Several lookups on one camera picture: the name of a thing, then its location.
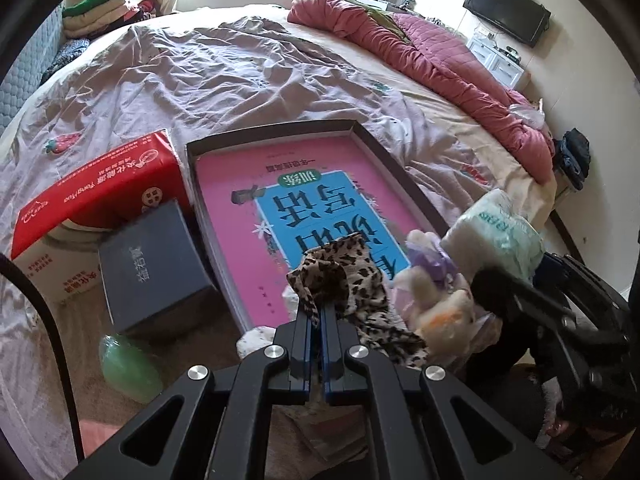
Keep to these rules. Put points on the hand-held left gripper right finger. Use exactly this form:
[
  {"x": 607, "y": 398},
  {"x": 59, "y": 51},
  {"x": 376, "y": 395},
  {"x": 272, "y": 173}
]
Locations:
[{"x": 334, "y": 345}]

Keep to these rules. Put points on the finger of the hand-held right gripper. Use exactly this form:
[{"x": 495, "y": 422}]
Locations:
[
  {"x": 525, "y": 300},
  {"x": 575, "y": 275}
]

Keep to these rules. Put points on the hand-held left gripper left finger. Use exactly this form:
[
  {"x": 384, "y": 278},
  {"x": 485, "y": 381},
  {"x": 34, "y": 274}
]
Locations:
[{"x": 305, "y": 345}]

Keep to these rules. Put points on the white green tissue pack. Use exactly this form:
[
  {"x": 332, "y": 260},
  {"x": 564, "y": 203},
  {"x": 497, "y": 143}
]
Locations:
[{"x": 495, "y": 230}]

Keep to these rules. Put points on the leopard print cloth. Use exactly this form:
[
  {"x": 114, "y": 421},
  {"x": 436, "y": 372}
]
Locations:
[{"x": 360, "y": 270}]

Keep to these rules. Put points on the beige plush bunny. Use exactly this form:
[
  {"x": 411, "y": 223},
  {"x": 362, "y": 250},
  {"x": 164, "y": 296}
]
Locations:
[{"x": 440, "y": 315}]

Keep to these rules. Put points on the green soft ball in bag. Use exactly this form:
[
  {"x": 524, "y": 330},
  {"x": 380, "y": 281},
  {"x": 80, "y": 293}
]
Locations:
[{"x": 130, "y": 370}]

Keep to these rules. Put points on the white floral cloth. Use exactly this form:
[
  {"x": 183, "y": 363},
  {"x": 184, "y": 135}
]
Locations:
[{"x": 255, "y": 340}]

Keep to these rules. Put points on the pink and blue book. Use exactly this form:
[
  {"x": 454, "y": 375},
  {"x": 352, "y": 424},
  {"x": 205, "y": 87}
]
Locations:
[{"x": 235, "y": 260}]

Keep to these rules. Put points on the dark clothes pile on floor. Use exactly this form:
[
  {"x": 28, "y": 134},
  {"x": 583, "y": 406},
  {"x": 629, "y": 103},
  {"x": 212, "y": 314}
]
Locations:
[{"x": 572, "y": 157}]

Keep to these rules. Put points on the white plastic bag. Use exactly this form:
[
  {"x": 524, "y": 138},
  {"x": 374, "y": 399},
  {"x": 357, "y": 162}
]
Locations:
[{"x": 527, "y": 115}]

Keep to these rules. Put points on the dark blue box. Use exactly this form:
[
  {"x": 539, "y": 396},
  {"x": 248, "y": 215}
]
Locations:
[{"x": 155, "y": 270}]

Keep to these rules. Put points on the white drawer cabinet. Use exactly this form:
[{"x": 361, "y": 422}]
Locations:
[{"x": 492, "y": 57}]

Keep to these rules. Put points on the red tissue box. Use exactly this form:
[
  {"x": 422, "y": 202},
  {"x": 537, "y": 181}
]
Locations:
[{"x": 100, "y": 180}]

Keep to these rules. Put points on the pink quilt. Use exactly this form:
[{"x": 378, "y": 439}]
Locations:
[{"x": 425, "y": 50}]

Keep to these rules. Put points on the black television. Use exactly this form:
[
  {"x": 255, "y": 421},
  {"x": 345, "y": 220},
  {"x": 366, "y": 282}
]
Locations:
[{"x": 505, "y": 7}]

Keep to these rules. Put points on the lilac bed sheet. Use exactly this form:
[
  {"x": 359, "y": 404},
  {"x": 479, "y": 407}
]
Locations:
[{"x": 200, "y": 75}]

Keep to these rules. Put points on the stack of folded clothes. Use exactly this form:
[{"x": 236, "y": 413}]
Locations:
[{"x": 105, "y": 10}]

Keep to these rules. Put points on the grey quilted headboard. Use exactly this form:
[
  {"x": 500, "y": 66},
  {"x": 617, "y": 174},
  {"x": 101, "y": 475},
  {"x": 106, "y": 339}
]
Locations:
[{"x": 35, "y": 60}]

